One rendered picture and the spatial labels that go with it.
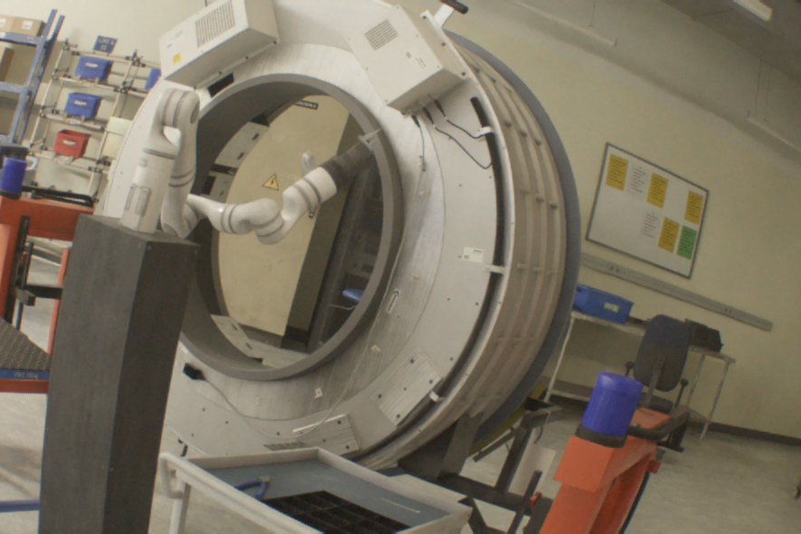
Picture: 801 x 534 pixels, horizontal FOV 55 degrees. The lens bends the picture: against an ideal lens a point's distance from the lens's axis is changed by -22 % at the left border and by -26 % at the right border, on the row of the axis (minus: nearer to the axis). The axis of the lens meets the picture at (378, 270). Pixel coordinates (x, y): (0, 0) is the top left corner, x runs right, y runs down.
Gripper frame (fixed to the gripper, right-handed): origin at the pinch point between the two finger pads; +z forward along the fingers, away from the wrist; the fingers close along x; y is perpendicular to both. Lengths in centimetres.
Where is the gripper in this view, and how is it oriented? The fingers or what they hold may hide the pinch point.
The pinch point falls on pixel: (380, 133)
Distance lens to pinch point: 233.6
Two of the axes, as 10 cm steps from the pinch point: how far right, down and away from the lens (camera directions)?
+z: 7.6, -5.6, 3.3
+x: 1.2, -3.8, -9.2
